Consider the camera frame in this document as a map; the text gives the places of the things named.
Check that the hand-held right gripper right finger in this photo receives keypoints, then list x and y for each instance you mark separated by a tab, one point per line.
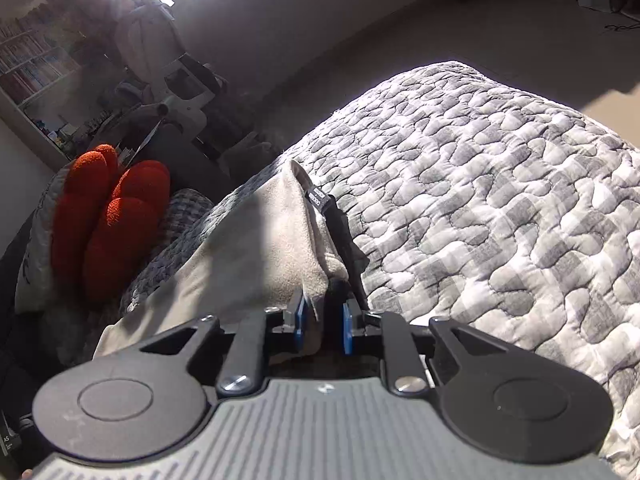
347	331

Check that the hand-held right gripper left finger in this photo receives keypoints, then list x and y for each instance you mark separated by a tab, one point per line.
300	326

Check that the beige garment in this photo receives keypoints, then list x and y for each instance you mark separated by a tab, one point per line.
240	250

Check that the grey sofa back cushions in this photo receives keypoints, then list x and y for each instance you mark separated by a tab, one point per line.
7	310

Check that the white printed pillow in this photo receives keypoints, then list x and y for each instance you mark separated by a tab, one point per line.
35	260

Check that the grey checked quilt blanket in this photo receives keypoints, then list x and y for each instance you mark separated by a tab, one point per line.
475	185

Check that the dark furniture top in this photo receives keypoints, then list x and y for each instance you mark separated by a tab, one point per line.
190	160

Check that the red tomato cushion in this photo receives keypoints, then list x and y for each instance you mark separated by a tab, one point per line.
75	195
125	230

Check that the bookshelf with books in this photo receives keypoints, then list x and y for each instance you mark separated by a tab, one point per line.
30	65

